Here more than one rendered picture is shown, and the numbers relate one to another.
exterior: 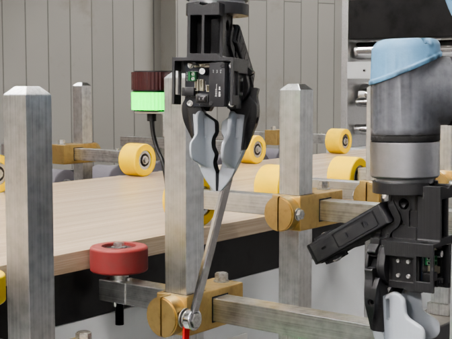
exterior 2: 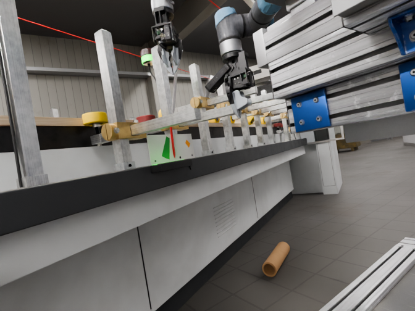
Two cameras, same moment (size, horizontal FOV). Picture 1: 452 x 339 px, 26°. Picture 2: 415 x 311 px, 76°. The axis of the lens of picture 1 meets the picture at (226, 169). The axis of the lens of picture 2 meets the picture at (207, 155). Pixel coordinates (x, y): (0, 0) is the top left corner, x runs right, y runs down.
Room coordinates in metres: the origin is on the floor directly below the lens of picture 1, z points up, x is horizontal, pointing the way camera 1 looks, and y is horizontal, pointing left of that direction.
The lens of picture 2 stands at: (0.19, 0.05, 0.71)
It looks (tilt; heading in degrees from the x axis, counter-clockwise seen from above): 1 degrees down; 353
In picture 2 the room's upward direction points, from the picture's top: 9 degrees counter-clockwise
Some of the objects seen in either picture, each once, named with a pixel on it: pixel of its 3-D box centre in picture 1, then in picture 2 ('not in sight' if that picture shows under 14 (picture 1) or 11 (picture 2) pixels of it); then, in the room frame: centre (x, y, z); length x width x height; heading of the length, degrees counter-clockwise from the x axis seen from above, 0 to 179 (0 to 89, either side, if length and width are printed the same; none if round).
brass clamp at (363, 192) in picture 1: (386, 194); (226, 107); (1.62, -0.27, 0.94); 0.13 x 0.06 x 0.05; 142
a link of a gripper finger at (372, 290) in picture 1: (381, 290); (231, 91); (1.06, -0.17, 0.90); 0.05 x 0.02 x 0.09; 142
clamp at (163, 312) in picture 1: (194, 307); (172, 123); (1.23, 0.04, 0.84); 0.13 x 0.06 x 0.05; 142
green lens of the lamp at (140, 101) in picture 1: (155, 100); (149, 60); (1.24, 0.09, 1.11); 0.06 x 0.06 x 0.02
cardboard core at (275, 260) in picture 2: not in sight; (276, 257); (1.68, -0.44, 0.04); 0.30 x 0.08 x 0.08; 142
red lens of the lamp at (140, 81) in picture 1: (155, 81); (148, 53); (1.24, 0.09, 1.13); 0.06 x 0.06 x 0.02
